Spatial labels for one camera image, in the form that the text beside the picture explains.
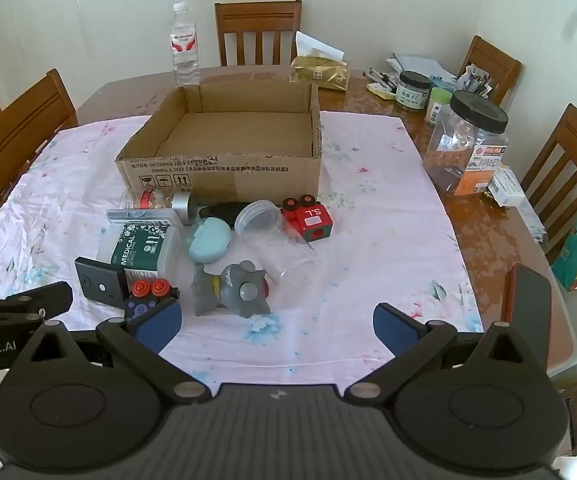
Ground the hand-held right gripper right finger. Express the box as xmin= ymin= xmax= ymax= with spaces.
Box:
xmin=343 ymin=302 xmax=555 ymax=404

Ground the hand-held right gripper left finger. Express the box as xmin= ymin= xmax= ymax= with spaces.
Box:
xmin=16 ymin=298 xmax=214 ymax=404

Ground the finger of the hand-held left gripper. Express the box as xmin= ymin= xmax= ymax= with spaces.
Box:
xmin=0 ymin=281 xmax=74 ymax=333

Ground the black square device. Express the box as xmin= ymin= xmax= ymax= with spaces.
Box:
xmin=74 ymin=256 xmax=129 ymax=307

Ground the green and white wipes box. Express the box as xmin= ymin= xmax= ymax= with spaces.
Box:
xmin=97 ymin=220 xmax=182 ymax=279

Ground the grey shark toy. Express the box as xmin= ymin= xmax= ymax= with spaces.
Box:
xmin=190 ymin=259 xmax=272 ymax=320

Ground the red toy train block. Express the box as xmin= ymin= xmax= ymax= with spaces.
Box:
xmin=280 ymin=192 xmax=334 ymax=244

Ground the blue toy with red wheels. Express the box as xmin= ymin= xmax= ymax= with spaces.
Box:
xmin=124 ymin=277 xmax=182 ymax=324

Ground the light blue plastic case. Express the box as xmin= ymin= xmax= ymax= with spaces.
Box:
xmin=188 ymin=215 xmax=233 ymax=265

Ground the pink floral cloth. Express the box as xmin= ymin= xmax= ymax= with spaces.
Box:
xmin=0 ymin=110 xmax=485 ymax=397

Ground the silver rectangular case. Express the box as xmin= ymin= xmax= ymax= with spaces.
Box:
xmin=107 ymin=207 xmax=178 ymax=224

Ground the silver and black flashlight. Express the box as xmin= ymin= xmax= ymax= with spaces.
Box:
xmin=172 ymin=193 xmax=250 ymax=227

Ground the small red-label pill bottle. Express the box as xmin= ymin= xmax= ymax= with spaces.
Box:
xmin=119 ymin=188 xmax=190 ymax=211

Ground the red-edged smartphone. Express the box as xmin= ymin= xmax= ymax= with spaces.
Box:
xmin=499 ymin=262 xmax=553 ymax=377

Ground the clear plastic jar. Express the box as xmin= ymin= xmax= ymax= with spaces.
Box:
xmin=234 ymin=199 xmax=319 ymax=282

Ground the wooden dining chair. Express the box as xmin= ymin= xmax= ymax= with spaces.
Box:
xmin=214 ymin=0 xmax=303 ymax=67
xmin=519 ymin=103 xmax=577 ymax=267
xmin=0 ymin=69 xmax=80 ymax=213
xmin=457 ymin=35 xmax=523 ymax=107

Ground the white medicine box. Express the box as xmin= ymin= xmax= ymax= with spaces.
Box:
xmin=485 ymin=164 xmax=527 ymax=209

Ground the large clear black-lid jar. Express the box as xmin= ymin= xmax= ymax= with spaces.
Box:
xmin=422 ymin=89 xmax=510 ymax=197

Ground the small brown cardboard box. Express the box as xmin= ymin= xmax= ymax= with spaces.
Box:
xmin=557 ymin=379 xmax=577 ymax=457

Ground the small green bottle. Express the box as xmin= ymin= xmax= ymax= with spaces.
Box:
xmin=423 ymin=87 xmax=455 ymax=124

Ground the yellow sticky note pad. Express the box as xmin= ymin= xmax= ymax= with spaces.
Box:
xmin=367 ymin=82 xmax=397 ymax=101

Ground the small black-lid jar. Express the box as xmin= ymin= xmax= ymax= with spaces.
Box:
xmin=395 ymin=70 xmax=432 ymax=112

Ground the bunch of pens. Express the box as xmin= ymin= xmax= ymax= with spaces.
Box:
xmin=362 ymin=68 xmax=400 ymax=92

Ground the bag of small items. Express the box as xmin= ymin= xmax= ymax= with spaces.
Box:
xmin=458 ymin=61 xmax=495 ymax=97

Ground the pile of white papers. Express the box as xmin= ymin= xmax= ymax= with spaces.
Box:
xmin=385 ymin=52 xmax=457 ymax=87

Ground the gold tissue pack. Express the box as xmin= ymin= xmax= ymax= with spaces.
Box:
xmin=289 ymin=30 xmax=350 ymax=92

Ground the clear plastic water bottle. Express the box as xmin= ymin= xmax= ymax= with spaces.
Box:
xmin=170 ymin=2 xmax=202 ymax=87

